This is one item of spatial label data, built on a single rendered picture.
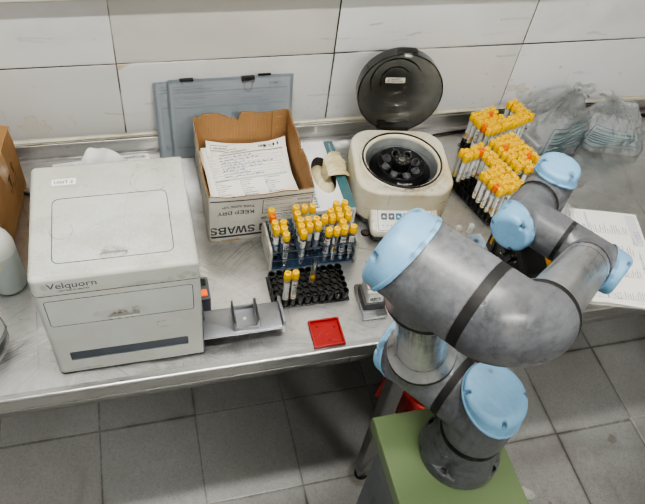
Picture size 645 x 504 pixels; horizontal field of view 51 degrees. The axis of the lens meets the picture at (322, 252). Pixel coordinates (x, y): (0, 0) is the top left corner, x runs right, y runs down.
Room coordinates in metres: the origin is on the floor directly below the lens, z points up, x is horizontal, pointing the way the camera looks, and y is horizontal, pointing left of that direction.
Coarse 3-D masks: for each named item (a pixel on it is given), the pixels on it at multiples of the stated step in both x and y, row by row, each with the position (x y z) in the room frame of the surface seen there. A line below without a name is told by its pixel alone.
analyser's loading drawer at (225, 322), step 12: (204, 312) 0.78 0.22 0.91; (216, 312) 0.79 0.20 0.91; (228, 312) 0.79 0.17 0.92; (240, 312) 0.80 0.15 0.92; (252, 312) 0.80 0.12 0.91; (264, 312) 0.81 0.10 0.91; (276, 312) 0.81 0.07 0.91; (204, 324) 0.75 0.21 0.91; (216, 324) 0.76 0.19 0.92; (228, 324) 0.76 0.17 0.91; (240, 324) 0.77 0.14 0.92; (252, 324) 0.77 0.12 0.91; (264, 324) 0.78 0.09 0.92; (276, 324) 0.78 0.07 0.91; (204, 336) 0.73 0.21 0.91; (216, 336) 0.73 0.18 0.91
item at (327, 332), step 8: (312, 320) 0.83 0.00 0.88; (320, 320) 0.83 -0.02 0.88; (328, 320) 0.84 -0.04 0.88; (336, 320) 0.84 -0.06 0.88; (312, 328) 0.81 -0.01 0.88; (320, 328) 0.82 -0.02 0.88; (328, 328) 0.82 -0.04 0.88; (336, 328) 0.82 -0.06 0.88; (312, 336) 0.79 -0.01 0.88; (320, 336) 0.80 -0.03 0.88; (328, 336) 0.80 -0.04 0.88; (336, 336) 0.80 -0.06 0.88; (320, 344) 0.78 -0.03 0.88; (328, 344) 0.78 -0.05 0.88; (336, 344) 0.78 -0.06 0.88; (344, 344) 0.79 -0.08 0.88
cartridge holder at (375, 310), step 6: (354, 288) 0.94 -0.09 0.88; (360, 288) 0.91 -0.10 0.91; (360, 294) 0.90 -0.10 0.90; (360, 300) 0.90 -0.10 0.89; (360, 306) 0.88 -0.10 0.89; (366, 306) 0.87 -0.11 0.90; (372, 306) 0.88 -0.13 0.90; (378, 306) 0.88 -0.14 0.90; (384, 306) 0.89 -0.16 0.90; (366, 312) 0.87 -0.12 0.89; (372, 312) 0.87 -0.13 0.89; (378, 312) 0.87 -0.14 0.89; (384, 312) 0.88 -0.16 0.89; (366, 318) 0.86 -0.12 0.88; (372, 318) 0.86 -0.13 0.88; (378, 318) 0.87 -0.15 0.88
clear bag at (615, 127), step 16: (608, 96) 1.66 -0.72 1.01; (592, 112) 1.65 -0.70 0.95; (608, 112) 1.62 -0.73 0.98; (624, 112) 1.63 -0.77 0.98; (640, 112) 1.68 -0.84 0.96; (592, 128) 1.59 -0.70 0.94; (608, 128) 1.59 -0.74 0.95; (624, 128) 1.59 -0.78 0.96; (640, 128) 1.62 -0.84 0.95; (592, 144) 1.57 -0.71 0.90; (608, 144) 1.57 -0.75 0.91; (624, 144) 1.58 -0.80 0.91; (640, 144) 1.59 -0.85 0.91
